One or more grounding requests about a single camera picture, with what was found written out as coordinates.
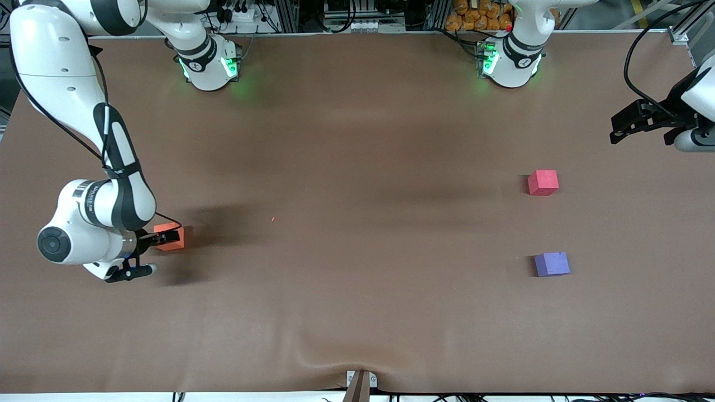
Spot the orange foam block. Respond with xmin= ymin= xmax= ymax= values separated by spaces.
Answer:
xmin=153 ymin=222 xmax=185 ymax=252

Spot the red foam block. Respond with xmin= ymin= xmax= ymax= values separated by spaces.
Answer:
xmin=527 ymin=170 xmax=560 ymax=197

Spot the purple foam block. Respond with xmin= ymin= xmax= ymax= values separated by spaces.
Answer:
xmin=533 ymin=251 xmax=571 ymax=278

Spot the pile of orange items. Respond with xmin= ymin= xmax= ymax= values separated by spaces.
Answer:
xmin=445 ymin=0 xmax=516 ymax=32

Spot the brown table mat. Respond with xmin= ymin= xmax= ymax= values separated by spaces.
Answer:
xmin=0 ymin=31 xmax=715 ymax=395

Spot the white strip with black plugs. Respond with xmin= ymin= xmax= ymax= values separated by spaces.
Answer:
xmin=215 ymin=0 xmax=270 ymax=24

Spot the brown wooden strip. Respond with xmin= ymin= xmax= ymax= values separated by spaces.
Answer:
xmin=341 ymin=371 xmax=372 ymax=402

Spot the white power strip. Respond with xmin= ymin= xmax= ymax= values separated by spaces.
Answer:
xmin=327 ymin=20 xmax=406 ymax=34

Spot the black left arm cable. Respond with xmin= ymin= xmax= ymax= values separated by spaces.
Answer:
xmin=623 ymin=0 xmax=715 ymax=121

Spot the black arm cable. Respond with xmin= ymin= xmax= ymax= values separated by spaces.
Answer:
xmin=8 ymin=33 xmax=183 ymax=227
xmin=623 ymin=0 xmax=715 ymax=121

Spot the aluminium frame profile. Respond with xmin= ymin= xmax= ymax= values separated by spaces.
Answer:
xmin=667 ymin=0 xmax=715 ymax=69

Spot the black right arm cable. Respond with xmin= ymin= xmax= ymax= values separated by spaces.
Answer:
xmin=8 ymin=33 xmax=183 ymax=227

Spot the aluminium frame post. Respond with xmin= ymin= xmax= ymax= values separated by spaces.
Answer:
xmin=275 ymin=0 xmax=302 ymax=34
xmin=425 ymin=0 xmax=451 ymax=32

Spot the small metal bracket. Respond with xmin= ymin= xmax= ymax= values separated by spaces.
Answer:
xmin=346 ymin=370 xmax=378 ymax=389

